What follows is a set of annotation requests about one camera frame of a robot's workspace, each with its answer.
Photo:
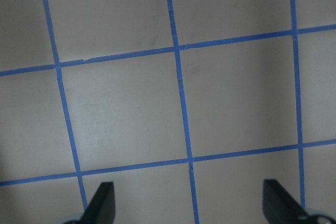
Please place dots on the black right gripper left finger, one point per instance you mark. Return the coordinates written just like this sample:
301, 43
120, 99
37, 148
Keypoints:
101, 208

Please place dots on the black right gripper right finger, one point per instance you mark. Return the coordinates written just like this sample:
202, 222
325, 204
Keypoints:
279, 206

